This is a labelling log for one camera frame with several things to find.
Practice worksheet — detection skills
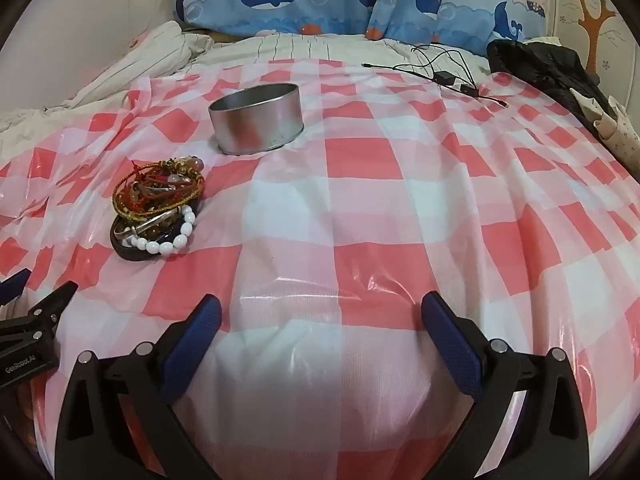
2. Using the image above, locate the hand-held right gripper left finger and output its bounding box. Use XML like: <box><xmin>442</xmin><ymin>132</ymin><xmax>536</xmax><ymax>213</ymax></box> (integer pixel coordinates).
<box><xmin>54</xmin><ymin>293</ymin><xmax>223</xmax><ymax>480</ymax></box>

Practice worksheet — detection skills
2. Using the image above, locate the black jacket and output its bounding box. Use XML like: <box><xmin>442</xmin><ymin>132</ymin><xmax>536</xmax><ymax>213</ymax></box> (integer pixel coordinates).
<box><xmin>486</xmin><ymin>37</ymin><xmax>616</xmax><ymax>116</ymax></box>

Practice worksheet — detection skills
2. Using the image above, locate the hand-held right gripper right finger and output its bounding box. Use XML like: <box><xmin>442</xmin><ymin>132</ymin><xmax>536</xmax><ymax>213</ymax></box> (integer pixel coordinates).
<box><xmin>421</xmin><ymin>291</ymin><xmax>591</xmax><ymax>480</ymax></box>

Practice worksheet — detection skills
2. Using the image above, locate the white bead bracelet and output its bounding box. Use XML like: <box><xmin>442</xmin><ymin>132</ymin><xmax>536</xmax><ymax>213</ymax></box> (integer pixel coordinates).
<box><xmin>122</xmin><ymin>204</ymin><xmax>197</xmax><ymax>256</ymax></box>

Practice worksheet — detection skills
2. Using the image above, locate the round silver metal tin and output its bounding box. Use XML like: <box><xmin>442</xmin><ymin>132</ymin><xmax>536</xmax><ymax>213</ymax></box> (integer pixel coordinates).
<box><xmin>208</xmin><ymin>83</ymin><xmax>304</xmax><ymax>155</ymax></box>

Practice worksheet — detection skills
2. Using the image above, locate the black cable with adapter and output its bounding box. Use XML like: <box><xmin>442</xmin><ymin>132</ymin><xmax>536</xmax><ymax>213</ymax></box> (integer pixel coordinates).
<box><xmin>361</xmin><ymin>44</ymin><xmax>481</xmax><ymax>86</ymax></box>
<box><xmin>410</xmin><ymin>45</ymin><xmax>510</xmax><ymax>108</ymax></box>

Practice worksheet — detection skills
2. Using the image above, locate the red white checked plastic cloth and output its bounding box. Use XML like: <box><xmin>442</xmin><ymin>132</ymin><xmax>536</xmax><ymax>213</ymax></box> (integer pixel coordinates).
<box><xmin>0</xmin><ymin>57</ymin><xmax>640</xmax><ymax>480</ymax></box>

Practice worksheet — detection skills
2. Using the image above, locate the white striped bedding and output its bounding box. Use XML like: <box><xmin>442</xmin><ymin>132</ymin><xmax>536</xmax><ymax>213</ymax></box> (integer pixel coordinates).
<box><xmin>0</xmin><ymin>21</ymin><xmax>493</xmax><ymax>133</ymax></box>

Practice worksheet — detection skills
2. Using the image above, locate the silver bangle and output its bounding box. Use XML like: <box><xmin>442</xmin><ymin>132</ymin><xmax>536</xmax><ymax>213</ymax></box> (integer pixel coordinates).
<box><xmin>114</xmin><ymin>210</ymin><xmax>176</xmax><ymax>241</ymax></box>

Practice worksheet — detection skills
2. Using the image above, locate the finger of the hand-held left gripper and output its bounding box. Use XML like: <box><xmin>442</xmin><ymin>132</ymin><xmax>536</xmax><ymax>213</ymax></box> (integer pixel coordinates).
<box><xmin>0</xmin><ymin>268</ymin><xmax>32</xmax><ymax>307</ymax></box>
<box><xmin>0</xmin><ymin>280</ymin><xmax>80</xmax><ymax>356</ymax></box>

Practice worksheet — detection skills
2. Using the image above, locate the pink bead bracelet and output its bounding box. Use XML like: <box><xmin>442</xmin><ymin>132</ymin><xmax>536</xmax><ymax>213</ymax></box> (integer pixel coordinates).
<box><xmin>167</xmin><ymin>156</ymin><xmax>206</xmax><ymax>186</ymax></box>

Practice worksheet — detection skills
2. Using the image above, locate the tangle of red gold cord bracelets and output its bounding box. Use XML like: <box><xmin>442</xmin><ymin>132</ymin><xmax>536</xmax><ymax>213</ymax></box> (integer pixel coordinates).
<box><xmin>111</xmin><ymin>157</ymin><xmax>205</xmax><ymax>221</ymax></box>

